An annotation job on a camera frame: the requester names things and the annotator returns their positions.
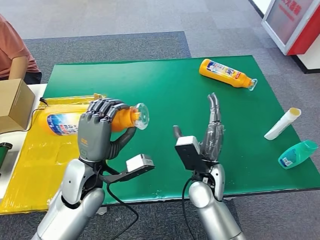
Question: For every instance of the seated person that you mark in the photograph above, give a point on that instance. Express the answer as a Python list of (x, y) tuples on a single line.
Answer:
[(12, 43)]

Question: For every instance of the orange detergent bottle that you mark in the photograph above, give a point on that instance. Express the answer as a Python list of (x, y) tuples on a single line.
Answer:
[(62, 122), (220, 73)]

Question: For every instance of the teal plastic bottle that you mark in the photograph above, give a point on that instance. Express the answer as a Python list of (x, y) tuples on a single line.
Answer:
[(295, 155)]

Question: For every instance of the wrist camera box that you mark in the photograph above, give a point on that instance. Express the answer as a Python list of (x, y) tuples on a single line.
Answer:
[(187, 154), (140, 164)]

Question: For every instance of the green table mat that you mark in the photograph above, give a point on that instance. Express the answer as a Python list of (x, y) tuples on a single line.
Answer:
[(162, 82)]

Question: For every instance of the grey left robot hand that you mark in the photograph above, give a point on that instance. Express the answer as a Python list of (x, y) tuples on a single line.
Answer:
[(93, 136)]

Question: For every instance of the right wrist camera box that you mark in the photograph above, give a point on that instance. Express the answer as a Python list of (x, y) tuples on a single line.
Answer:
[(187, 154)]

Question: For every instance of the green and black container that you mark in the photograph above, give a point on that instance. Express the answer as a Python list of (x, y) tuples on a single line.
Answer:
[(4, 154)]

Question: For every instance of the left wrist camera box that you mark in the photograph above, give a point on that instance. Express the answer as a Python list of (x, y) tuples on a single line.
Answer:
[(140, 164)]

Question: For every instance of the white tube, yellow cap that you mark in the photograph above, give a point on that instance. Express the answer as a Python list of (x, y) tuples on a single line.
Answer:
[(280, 126)]

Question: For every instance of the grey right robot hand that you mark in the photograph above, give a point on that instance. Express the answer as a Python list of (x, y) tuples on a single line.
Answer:
[(213, 139)]

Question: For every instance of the red and white display stand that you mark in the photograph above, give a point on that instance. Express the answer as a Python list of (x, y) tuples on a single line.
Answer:
[(287, 20)]

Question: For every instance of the brown cardboard box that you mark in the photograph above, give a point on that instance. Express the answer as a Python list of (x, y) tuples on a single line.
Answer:
[(12, 102)]

